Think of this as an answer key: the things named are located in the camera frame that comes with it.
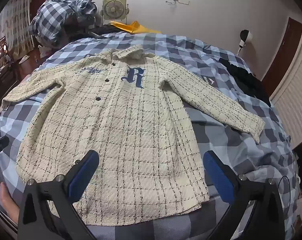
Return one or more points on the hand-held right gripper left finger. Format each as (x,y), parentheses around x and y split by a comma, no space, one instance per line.
(84,173)

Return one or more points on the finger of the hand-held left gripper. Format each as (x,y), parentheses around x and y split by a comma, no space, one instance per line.
(0,143)

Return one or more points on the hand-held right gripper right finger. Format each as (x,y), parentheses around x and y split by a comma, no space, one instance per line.
(218,177)

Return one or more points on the cream plaid jacket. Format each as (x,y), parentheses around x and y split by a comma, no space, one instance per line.
(131,130)

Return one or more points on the person's left forearm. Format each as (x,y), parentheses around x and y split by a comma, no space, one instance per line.
(7,202)

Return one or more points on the dark clothes pile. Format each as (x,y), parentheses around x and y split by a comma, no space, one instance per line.
(243,77)

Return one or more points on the blue grey checked bedsheet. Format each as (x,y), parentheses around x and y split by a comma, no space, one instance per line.
(215,135)

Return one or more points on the white slipper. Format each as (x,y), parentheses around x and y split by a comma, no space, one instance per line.
(23,59)

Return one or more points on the white slatted cabinet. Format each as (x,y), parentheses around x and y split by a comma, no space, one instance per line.
(295,97)

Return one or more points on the patterned curtain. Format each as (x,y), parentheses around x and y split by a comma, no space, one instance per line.
(18,22)

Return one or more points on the brown wooden door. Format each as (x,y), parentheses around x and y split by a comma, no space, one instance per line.
(283,55)
(38,0)

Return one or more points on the checked duvet pile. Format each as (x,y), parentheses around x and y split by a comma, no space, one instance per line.
(58,15)

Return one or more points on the yellow cloth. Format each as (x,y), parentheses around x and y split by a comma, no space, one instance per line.
(136,27)

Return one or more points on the beige box fan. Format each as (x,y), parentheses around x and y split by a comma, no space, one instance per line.
(113,8)

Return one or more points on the white security camera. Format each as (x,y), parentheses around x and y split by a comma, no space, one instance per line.
(245,37)

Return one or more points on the metal wall bracket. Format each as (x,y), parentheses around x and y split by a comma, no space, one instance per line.
(177,1)

